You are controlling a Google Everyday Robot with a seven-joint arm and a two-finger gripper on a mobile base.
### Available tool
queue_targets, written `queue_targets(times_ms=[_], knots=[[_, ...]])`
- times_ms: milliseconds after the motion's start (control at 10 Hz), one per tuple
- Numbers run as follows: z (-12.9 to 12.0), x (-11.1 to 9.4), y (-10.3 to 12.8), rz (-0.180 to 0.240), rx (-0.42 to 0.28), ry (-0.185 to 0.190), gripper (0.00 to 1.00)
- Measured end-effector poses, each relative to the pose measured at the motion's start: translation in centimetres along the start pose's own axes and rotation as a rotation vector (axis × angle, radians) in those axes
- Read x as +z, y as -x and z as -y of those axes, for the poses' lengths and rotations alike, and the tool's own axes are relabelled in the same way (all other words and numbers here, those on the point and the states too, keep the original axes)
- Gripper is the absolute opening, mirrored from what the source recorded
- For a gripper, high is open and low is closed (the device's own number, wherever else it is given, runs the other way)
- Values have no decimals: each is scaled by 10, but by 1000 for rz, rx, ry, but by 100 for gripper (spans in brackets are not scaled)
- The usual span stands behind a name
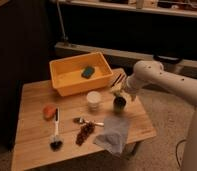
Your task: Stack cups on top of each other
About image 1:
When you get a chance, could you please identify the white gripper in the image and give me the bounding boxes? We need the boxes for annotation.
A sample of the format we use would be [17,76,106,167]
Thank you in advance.
[110,76,137,101]

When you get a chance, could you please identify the dark green cup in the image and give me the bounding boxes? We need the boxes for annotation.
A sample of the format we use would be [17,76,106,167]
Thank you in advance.
[113,96,126,113]

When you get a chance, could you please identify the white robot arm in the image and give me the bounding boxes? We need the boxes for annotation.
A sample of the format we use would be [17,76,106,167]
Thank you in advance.
[112,61,197,171]

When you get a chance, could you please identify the dark striped rack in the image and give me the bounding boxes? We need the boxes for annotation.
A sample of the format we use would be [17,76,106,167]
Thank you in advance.
[110,74,126,87]

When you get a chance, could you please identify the white cup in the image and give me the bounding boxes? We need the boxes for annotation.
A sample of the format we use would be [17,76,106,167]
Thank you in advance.
[86,91,101,110]

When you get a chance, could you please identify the teal sponge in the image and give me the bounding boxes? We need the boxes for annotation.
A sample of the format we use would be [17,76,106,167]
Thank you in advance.
[81,66,95,79]

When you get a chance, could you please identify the grey cloth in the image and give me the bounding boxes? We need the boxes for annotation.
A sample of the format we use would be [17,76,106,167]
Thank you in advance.
[93,115,130,156]

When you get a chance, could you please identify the yellow plastic bin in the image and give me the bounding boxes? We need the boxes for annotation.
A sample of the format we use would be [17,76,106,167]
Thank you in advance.
[49,52,113,96]

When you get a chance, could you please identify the metal spoon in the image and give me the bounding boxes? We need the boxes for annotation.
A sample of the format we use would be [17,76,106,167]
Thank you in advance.
[73,117,104,127]

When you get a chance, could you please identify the bunch of dark grapes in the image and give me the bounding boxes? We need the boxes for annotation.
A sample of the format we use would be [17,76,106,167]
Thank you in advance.
[76,122,95,146]

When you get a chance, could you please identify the metal pole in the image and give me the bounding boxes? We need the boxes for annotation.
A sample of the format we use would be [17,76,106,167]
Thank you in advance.
[56,0,69,46]

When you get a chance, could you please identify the white shelf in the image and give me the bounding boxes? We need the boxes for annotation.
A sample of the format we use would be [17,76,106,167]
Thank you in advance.
[54,41,197,78]

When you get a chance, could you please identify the orange round fruit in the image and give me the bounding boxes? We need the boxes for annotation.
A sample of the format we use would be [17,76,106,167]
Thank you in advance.
[43,105,56,120]

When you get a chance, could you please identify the wooden table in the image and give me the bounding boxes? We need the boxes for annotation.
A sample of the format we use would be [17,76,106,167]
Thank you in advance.
[10,67,158,171]

